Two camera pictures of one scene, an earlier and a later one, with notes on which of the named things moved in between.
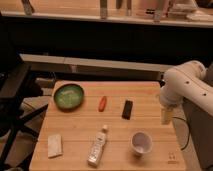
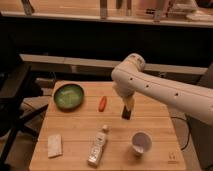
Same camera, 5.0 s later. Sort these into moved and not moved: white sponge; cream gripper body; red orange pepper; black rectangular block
Moved: cream gripper body
Not moved: white sponge; red orange pepper; black rectangular block
